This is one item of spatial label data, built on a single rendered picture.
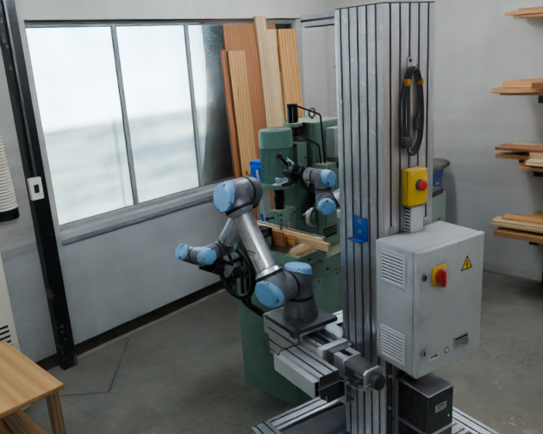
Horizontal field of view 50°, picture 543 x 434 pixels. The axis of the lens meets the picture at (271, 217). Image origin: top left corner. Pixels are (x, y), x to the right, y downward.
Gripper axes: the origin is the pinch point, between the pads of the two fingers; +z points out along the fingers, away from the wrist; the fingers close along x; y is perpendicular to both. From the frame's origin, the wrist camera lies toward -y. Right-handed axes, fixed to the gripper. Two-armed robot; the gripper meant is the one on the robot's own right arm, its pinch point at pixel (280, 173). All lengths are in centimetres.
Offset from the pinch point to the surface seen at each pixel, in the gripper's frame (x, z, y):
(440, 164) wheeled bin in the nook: -123, 30, -171
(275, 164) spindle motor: -5.0, 7.0, -0.2
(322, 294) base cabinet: 36, -10, -62
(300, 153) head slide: -19.2, 5.3, -10.4
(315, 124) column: -35.6, 1.3, -6.1
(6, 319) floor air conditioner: 128, 109, 25
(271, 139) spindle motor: -13.5, 7.5, 9.7
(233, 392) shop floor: 105, 31, -80
